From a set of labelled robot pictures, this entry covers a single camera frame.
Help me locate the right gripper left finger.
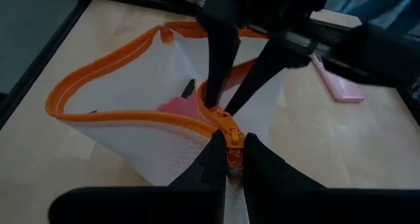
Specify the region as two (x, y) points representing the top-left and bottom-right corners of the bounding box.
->
(49, 130), (227, 224)

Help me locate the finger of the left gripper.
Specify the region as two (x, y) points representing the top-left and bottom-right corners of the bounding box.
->
(205, 20), (240, 108)
(224, 41), (311, 116)

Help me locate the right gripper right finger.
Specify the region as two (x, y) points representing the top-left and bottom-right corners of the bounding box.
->
(243, 133), (420, 224)

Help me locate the black pen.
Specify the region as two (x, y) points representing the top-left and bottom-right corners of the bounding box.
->
(180, 78), (197, 100)

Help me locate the pink round item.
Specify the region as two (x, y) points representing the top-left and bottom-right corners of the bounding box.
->
(156, 97), (206, 120)

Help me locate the pink smartphone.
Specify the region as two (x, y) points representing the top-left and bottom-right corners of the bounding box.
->
(310, 55), (366, 103)

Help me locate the mesh zip pouch orange trim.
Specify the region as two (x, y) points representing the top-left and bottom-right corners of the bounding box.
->
(45, 20), (289, 224)

